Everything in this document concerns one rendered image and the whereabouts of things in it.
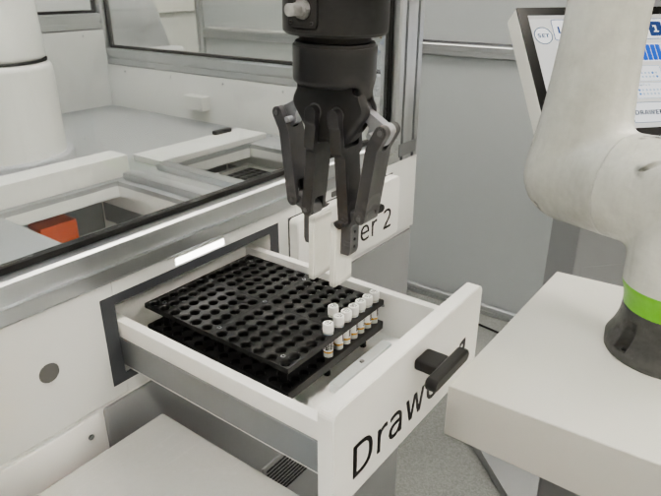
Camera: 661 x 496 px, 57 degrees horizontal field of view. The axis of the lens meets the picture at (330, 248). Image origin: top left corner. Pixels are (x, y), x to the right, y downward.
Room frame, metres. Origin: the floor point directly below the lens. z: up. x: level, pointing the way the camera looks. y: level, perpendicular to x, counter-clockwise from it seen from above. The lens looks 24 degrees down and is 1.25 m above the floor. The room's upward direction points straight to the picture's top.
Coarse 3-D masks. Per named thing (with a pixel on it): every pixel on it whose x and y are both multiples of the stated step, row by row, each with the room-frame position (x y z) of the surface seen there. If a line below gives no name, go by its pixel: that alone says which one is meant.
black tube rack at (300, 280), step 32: (192, 288) 0.66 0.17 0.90; (224, 288) 0.67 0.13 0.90; (256, 288) 0.67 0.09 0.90; (288, 288) 0.66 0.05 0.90; (320, 288) 0.67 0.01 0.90; (160, 320) 0.64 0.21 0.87; (192, 320) 0.59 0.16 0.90; (224, 320) 0.59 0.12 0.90; (256, 320) 0.59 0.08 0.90; (288, 320) 0.59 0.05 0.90; (320, 320) 0.59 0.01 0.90; (224, 352) 0.57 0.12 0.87; (256, 352) 0.53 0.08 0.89; (320, 352) 0.57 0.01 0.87; (288, 384) 0.51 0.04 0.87
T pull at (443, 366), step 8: (424, 352) 0.51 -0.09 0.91; (432, 352) 0.51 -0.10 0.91; (440, 352) 0.51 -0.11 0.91; (456, 352) 0.51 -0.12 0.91; (464, 352) 0.51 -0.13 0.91; (416, 360) 0.49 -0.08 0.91; (424, 360) 0.49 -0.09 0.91; (432, 360) 0.49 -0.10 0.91; (440, 360) 0.49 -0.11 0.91; (448, 360) 0.49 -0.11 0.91; (456, 360) 0.49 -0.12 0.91; (464, 360) 0.51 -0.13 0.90; (416, 368) 0.49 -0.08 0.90; (424, 368) 0.49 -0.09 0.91; (432, 368) 0.48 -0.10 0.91; (440, 368) 0.48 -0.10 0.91; (448, 368) 0.48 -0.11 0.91; (456, 368) 0.49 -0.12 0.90; (432, 376) 0.47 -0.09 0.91; (440, 376) 0.47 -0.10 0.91; (448, 376) 0.48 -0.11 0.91; (432, 384) 0.46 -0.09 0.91; (440, 384) 0.46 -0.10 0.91
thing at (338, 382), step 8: (376, 344) 0.62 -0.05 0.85; (384, 344) 0.62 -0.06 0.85; (368, 352) 0.60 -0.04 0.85; (376, 352) 0.60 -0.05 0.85; (360, 360) 0.58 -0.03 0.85; (368, 360) 0.59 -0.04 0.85; (352, 368) 0.57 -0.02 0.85; (360, 368) 0.57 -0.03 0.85; (336, 376) 0.56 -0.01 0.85; (344, 376) 0.56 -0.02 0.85; (352, 376) 0.56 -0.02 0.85; (336, 384) 0.54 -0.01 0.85; (344, 384) 0.54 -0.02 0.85
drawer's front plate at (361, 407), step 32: (480, 288) 0.62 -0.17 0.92; (448, 320) 0.55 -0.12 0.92; (384, 352) 0.48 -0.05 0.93; (416, 352) 0.50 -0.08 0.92; (448, 352) 0.56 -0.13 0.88; (352, 384) 0.43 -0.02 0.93; (384, 384) 0.45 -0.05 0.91; (416, 384) 0.50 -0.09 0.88; (448, 384) 0.56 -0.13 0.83; (320, 416) 0.40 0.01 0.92; (352, 416) 0.41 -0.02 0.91; (384, 416) 0.45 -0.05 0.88; (416, 416) 0.51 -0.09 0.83; (320, 448) 0.40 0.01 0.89; (352, 448) 0.41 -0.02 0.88; (384, 448) 0.46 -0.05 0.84; (320, 480) 0.40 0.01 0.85; (352, 480) 0.41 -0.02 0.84
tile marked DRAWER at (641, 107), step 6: (636, 102) 1.25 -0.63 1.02; (642, 102) 1.26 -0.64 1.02; (648, 102) 1.26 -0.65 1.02; (654, 102) 1.26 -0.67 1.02; (660, 102) 1.26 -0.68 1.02; (636, 108) 1.24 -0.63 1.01; (642, 108) 1.25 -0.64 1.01; (648, 108) 1.25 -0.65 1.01; (654, 108) 1.25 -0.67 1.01; (660, 108) 1.25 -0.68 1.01; (636, 114) 1.24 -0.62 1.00; (642, 114) 1.24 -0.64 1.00; (648, 114) 1.24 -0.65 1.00; (654, 114) 1.24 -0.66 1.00; (660, 114) 1.24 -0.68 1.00; (636, 120) 1.23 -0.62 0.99; (642, 120) 1.23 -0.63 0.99; (648, 120) 1.23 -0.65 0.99; (654, 120) 1.23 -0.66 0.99; (660, 120) 1.24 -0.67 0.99
